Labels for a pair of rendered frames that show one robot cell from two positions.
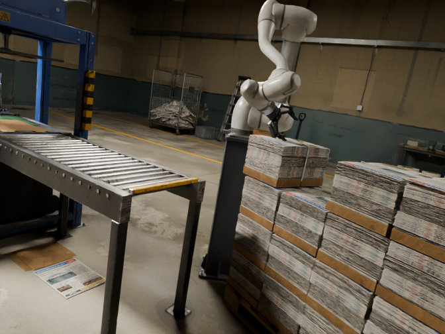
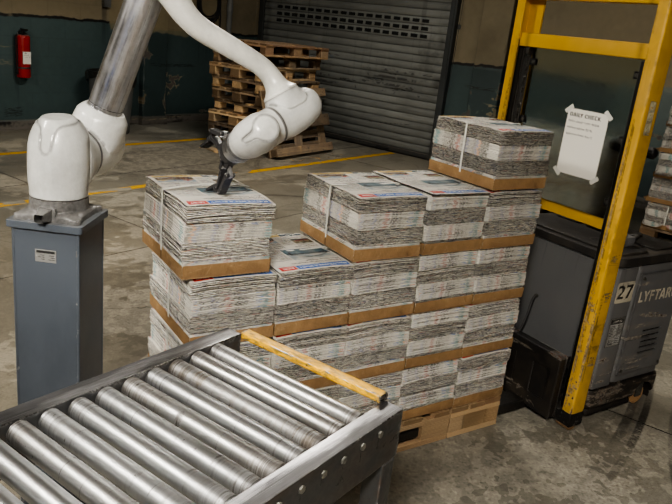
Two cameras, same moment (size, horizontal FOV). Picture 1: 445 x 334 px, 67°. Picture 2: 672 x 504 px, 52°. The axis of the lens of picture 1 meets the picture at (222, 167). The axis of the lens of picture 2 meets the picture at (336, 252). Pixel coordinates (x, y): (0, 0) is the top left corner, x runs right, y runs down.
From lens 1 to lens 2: 226 cm
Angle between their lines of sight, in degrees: 84
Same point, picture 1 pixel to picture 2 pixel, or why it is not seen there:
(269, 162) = (246, 238)
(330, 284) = (370, 339)
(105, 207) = (374, 458)
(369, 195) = (398, 222)
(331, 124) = not seen: outside the picture
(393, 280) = (426, 291)
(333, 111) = not seen: outside the picture
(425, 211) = (445, 216)
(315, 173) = not seen: hidden behind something
